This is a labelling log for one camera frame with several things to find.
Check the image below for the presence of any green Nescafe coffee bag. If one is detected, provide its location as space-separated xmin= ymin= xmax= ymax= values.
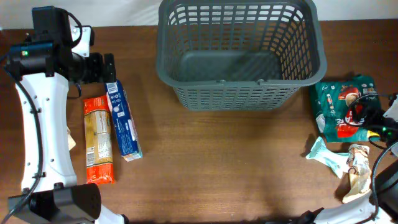
xmin=308 ymin=75 xmax=381 ymax=142

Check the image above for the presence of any beige Pantree snack bag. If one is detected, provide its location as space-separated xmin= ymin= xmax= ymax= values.
xmin=342 ymin=144 xmax=372 ymax=203

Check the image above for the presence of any mint green snack wrapper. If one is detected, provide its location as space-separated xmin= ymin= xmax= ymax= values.
xmin=305 ymin=137 xmax=349 ymax=179

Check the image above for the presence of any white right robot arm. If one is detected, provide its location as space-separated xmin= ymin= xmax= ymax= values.
xmin=289 ymin=93 xmax=397 ymax=224

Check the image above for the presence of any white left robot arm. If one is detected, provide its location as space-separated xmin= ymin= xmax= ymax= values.
xmin=4 ymin=41 xmax=128 ymax=223

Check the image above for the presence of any orange biscuit packet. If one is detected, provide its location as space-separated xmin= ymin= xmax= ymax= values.
xmin=83 ymin=95 xmax=115 ymax=185

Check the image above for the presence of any beige crumpled snack bag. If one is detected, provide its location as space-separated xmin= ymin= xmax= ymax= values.
xmin=67 ymin=127 xmax=76 ymax=151

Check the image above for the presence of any blue rectangular carton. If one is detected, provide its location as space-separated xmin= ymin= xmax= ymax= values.
xmin=104 ymin=80 xmax=142 ymax=162

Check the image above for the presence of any grey plastic mesh basket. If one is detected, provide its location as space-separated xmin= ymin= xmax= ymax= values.
xmin=156 ymin=0 xmax=327 ymax=111

